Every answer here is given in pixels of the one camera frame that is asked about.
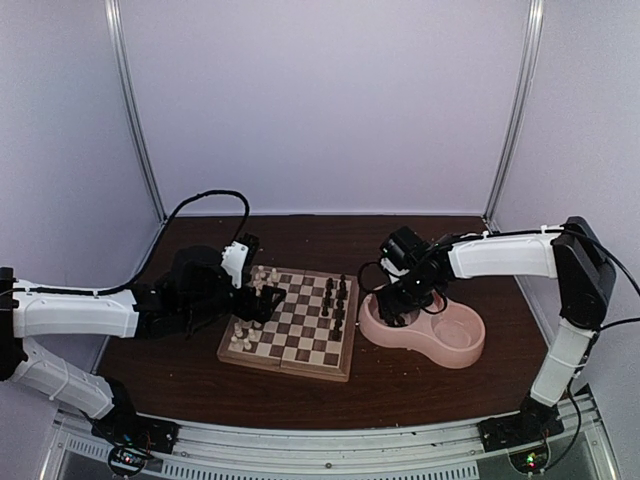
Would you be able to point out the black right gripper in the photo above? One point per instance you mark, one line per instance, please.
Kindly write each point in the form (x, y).
(392, 307)

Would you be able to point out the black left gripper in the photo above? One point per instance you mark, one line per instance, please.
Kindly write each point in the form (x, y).
(264, 308)

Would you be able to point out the dark tall chess piece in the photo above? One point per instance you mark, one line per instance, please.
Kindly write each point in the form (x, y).
(337, 323)

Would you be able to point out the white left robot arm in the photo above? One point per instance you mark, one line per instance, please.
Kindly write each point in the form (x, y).
(29, 311)

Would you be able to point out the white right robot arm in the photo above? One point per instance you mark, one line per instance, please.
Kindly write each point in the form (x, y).
(562, 270)

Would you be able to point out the white chess pieces row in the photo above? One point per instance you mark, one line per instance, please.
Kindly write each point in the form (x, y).
(258, 299)

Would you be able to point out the wooden chess board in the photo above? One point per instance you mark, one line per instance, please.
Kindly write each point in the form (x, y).
(299, 340)

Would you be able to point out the pink plastic double bowl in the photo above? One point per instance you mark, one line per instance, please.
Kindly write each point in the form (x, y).
(453, 339)

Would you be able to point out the aluminium frame post right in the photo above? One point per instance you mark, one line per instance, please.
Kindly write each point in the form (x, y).
(526, 72)

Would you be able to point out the aluminium frame post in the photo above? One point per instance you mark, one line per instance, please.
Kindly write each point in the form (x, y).
(526, 72)
(115, 27)

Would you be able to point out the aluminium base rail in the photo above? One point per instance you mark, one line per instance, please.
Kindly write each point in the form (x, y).
(451, 450)

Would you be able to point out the aluminium frame post left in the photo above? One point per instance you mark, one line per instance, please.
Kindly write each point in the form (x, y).
(115, 27)

